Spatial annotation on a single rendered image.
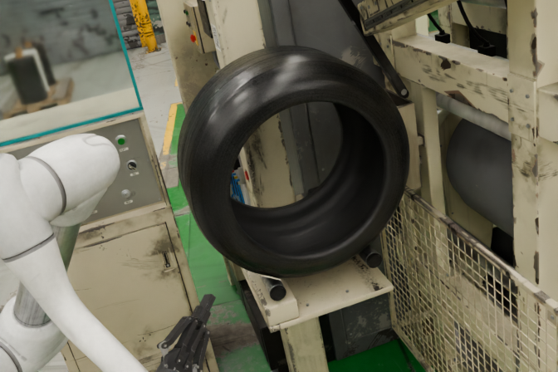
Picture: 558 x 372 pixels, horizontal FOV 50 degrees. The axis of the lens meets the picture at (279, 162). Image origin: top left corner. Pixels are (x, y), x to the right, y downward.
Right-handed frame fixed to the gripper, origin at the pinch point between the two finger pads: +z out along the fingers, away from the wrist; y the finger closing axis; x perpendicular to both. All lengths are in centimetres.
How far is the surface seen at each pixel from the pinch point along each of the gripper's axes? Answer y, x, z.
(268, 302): 19.9, -3.6, 14.1
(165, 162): 90, -299, 214
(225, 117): -27.0, 15.6, 33.0
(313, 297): 31.8, -0.6, 22.9
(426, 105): 27, 24, 88
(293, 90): -21, 28, 43
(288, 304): 22.9, 1.0, 15.1
